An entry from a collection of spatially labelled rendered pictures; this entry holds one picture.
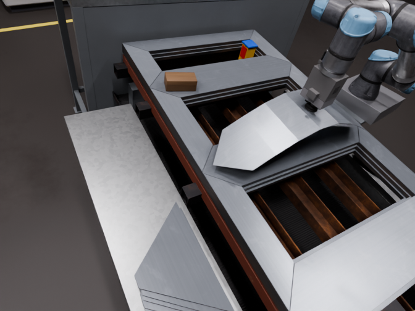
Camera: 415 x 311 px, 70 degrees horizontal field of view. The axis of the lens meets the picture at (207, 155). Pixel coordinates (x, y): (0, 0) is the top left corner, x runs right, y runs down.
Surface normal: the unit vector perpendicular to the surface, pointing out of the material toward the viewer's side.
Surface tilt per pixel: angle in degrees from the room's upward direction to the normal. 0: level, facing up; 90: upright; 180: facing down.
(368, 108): 90
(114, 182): 0
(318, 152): 0
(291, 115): 17
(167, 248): 0
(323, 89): 90
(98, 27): 90
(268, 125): 26
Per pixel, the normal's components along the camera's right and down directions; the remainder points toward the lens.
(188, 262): 0.17, -0.65
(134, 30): 0.47, 0.72
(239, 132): -0.28, -0.43
